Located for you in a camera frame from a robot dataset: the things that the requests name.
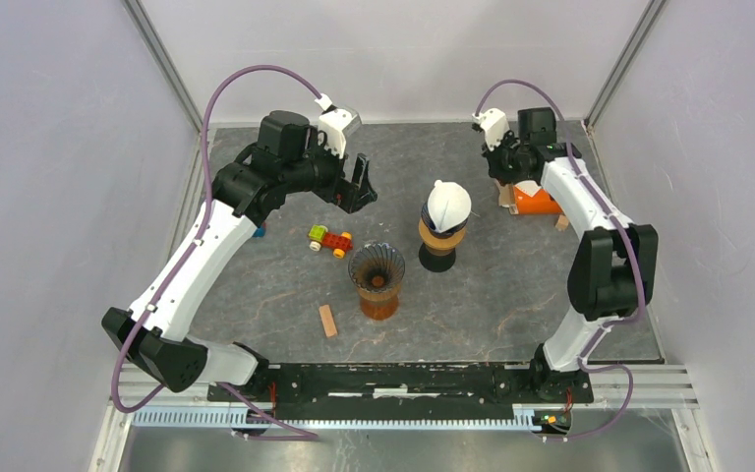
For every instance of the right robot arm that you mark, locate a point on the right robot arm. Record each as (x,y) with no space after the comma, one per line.
(611,280)

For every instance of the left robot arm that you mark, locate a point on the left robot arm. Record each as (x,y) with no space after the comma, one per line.
(290,155)

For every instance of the orange glass carafe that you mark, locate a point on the orange glass carafe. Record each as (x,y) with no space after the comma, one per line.
(379,311)

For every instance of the small wooden block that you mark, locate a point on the small wooden block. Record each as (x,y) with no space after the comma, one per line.
(327,321)

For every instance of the clear smoky ribbed dripper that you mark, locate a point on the clear smoky ribbed dripper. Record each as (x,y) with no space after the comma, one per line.
(377,267)

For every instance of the orange black coffee filter box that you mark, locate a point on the orange black coffee filter box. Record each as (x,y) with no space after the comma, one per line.
(526,198)

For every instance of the colourful toy brick car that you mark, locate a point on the colourful toy brick car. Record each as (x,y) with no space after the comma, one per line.
(322,238)

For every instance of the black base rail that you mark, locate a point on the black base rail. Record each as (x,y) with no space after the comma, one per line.
(410,391)

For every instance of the light wooden ring holder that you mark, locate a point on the light wooden ring holder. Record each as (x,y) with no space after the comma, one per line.
(439,245)

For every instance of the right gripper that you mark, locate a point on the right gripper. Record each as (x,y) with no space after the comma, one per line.
(492,155)

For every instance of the blue ribbed plastic dripper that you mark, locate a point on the blue ribbed plastic dripper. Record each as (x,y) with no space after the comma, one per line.
(443,221)

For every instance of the small wooden cube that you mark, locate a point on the small wooden cube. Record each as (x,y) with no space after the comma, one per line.
(562,223)

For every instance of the blue red toy brick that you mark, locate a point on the blue red toy brick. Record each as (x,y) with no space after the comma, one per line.
(260,231)

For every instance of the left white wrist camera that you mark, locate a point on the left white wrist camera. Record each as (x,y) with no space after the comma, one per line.
(336,125)

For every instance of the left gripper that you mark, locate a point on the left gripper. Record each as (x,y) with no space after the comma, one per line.
(348,196)

